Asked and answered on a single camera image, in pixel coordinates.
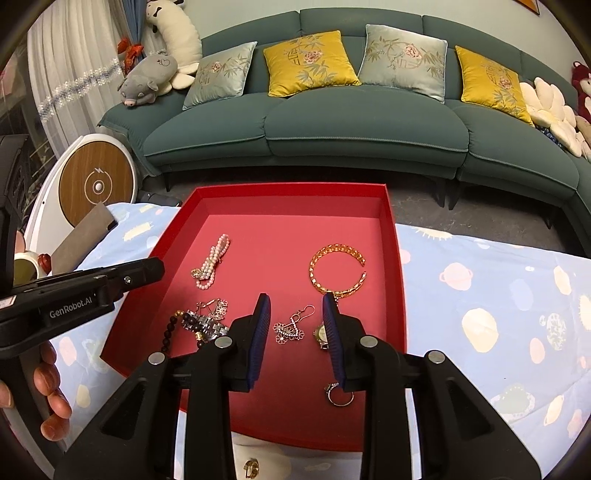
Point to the red cardboard box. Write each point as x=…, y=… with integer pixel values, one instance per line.
x=277, y=240

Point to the white appliance with wooden disc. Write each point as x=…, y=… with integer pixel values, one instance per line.
x=97, y=184

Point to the grey-green floral cushion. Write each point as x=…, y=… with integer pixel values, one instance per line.
x=221, y=76
x=401, y=60

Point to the red curtain bow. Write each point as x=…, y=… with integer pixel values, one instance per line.
x=129, y=53

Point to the blue curtain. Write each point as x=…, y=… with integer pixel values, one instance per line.
x=138, y=23

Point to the cream flower-shaped cushion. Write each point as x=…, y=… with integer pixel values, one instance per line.
x=551, y=106

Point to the silver beaded curtain tieback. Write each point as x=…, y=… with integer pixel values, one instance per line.
x=78, y=85

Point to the grey pig plush toy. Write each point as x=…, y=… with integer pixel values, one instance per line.
x=147, y=78

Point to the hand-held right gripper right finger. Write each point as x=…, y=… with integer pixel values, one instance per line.
x=333, y=337

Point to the white plush toy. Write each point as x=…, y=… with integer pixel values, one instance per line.
x=178, y=37

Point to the green fabric sofa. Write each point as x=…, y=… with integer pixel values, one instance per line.
x=360, y=124

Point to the gold bangle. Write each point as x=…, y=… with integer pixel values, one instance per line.
x=314, y=277

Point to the silver flower drop earring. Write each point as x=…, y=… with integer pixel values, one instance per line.
x=286, y=330

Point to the white sheer curtain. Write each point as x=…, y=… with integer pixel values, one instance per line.
x=69, y=120

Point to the yellow floral cushion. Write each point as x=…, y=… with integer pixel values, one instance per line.
x=307, y=62
x=494, y=83

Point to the blue planet-print tablecloth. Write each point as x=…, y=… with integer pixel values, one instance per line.
x=485, y=277

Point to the red monkey plush toy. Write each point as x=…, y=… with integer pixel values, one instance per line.
x=581, y=83

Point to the small red ornament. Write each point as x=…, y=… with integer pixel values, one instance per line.
x=45, y=261

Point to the mouse-ear table mirror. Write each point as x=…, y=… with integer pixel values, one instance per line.
x=23, y=270

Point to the brown notebook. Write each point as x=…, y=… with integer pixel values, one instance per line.
x=83, y=242

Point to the framed wall picture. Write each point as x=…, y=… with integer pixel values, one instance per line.
x=526, y=3

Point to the silver wristwatch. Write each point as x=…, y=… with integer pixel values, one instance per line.
x=207, y=326

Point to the gold wristwatch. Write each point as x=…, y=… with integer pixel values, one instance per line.
x=322, y=333

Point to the gold hoop earring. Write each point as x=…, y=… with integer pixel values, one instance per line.
x=251, y=468

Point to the person's left hand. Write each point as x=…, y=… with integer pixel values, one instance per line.
x=48, y=383

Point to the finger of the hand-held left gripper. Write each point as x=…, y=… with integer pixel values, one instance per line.
x=138, y=273

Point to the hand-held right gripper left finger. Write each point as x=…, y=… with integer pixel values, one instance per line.
x=261, y=332

